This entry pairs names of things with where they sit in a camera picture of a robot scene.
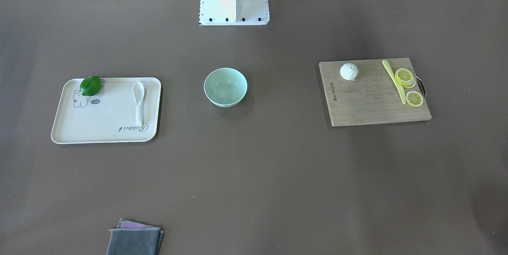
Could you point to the white ceramic spoon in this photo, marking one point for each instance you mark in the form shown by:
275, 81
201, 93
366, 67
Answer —
139, 94

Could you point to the light green bowl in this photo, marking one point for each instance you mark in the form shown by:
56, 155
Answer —
225, 87

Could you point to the bamboo cutting board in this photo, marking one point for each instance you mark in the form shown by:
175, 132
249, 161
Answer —
371, 99

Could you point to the cream rabbit serving tray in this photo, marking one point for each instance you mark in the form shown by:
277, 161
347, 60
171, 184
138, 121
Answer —
110, 115

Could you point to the yellow plastic knife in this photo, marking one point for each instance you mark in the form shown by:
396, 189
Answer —
398, 86

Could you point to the stacked lemon slices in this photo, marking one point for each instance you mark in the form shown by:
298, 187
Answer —
405, 77

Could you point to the single lemon slice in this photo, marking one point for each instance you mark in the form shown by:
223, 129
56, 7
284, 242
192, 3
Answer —
414, 98

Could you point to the green lime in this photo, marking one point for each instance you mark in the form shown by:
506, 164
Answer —
90, 86

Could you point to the folded grey cloth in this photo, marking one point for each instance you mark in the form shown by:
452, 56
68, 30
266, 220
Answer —
134, 238

